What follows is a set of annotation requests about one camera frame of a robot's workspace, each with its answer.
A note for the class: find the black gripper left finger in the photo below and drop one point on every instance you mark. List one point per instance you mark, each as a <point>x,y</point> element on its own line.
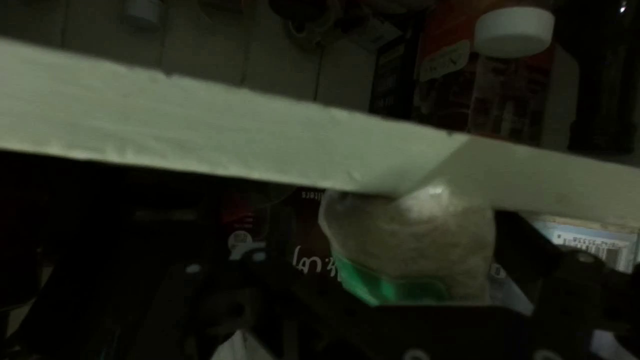
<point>180,307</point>

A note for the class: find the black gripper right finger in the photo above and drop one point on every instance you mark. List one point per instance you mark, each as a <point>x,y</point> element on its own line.
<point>572,301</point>

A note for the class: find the white printed box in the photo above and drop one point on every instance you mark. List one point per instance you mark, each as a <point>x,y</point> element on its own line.
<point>587,242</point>

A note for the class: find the dark printed package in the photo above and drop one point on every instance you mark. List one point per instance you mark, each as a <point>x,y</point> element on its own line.
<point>300,256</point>

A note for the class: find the orange container white cap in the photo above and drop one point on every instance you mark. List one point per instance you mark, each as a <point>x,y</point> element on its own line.
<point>512,31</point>

